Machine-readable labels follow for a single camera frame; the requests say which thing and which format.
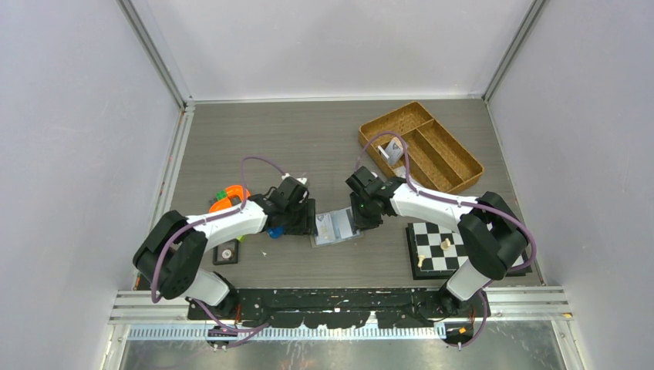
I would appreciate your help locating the small black square box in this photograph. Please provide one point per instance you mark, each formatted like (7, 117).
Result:
(226, 253)

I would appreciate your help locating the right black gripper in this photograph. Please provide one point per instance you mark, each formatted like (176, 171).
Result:
(359, 221)

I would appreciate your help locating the woven wicker divided tray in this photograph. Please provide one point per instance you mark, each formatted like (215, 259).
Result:
(438, 161)

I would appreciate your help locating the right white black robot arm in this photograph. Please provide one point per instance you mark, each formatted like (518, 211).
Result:
(492, 235)

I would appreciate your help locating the black white chessboard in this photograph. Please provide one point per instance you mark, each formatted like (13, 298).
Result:
(425, 239)

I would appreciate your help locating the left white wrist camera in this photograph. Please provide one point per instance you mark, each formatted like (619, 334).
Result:
(303, 179)

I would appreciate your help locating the white printed credit card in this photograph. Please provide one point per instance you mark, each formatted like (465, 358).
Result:
(325, 230)

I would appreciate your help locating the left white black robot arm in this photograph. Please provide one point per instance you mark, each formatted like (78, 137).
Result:
(171, 254)

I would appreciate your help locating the blue yellow toy car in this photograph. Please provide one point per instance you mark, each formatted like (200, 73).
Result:
(275, 232)

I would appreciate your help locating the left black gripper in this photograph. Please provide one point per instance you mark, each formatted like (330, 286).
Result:
(306, 226)

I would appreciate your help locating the orange tape dispenser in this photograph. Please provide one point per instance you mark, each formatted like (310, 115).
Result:
(237, 195)

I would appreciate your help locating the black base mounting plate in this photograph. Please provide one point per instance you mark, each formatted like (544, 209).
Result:
(339, 308)

